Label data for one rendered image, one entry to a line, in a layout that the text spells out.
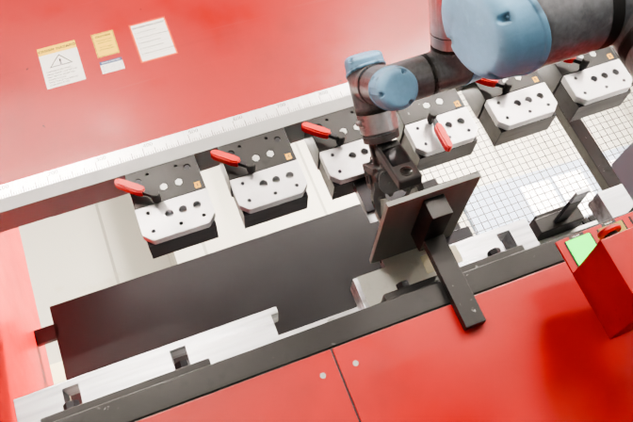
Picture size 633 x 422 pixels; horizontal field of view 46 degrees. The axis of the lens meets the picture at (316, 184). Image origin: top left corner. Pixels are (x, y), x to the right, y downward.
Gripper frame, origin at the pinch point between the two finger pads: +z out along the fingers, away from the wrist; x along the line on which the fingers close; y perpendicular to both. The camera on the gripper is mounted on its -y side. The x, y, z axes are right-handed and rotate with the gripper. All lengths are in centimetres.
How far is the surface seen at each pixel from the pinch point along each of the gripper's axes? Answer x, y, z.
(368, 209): 2.9, 12.3, -2.5
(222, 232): 17, 233, 59
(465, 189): -8.3, -12.8, -8.7
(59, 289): 103, 250, 66
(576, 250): -19.8, -26.2, 3.1
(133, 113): 43, 34, -33
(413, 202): 2.4, -14.6, -10.3
